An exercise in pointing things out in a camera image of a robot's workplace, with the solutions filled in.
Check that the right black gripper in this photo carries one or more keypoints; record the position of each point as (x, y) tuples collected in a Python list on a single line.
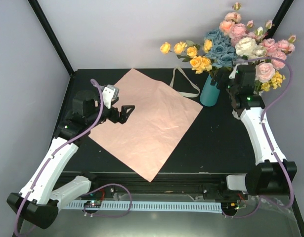
[(219, 73)]

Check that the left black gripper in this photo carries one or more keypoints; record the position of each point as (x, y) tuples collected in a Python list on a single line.
[(123, 118)]

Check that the blue hydrangea stem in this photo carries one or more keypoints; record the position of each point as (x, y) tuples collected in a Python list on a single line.
[(218, 48)]

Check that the pink wrapping paper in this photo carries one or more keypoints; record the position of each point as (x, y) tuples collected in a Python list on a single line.
[(153, 130)]

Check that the cream ribbon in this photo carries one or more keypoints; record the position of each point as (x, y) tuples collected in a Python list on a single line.
[(184, 83)]

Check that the yellow rose stem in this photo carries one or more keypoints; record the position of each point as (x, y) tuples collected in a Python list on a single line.
[(194, 54)]

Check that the pink rose stem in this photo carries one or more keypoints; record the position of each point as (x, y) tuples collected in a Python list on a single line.
[(230, 19), (236, 32)]

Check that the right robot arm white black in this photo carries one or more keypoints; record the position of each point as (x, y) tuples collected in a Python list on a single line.
[(272, 174)]

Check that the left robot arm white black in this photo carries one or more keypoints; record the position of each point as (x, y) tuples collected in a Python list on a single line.
[(39, 202)]

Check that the teal vase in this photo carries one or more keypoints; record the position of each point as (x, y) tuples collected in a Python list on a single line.
[(210, 93)]

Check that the white ribbed vase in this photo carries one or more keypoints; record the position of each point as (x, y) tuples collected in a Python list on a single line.
[(241, 102)]

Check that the pink white flower bouquet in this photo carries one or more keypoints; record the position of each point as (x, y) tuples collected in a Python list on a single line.
[(267, 55)]

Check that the left circuit board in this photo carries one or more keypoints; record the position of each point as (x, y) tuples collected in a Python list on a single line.
[(93, 203)]

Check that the circuit board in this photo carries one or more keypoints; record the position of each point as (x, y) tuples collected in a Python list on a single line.
[(93, 203), (234, 205)]

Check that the right circuit board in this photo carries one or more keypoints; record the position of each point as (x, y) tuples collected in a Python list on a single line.
[(234, 205)]

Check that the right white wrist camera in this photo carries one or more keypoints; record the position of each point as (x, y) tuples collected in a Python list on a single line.
[(234, 72)]

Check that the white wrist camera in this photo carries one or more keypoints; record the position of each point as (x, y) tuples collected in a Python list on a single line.
[(110, 95), (234, 72)]

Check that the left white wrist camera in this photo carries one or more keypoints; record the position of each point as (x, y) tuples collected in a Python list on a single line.
[(110, 95)]

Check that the black frame post right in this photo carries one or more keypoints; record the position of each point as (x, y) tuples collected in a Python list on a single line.
[(281, 13)]

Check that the black frame post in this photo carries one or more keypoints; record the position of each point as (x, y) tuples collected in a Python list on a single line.
[(281, 13), (37, 9)]

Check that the light blue cable duct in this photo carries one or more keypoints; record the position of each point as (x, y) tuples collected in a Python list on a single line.
[(160, 206)]

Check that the black frame post left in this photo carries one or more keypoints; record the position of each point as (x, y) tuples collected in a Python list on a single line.
[(37, 9)]

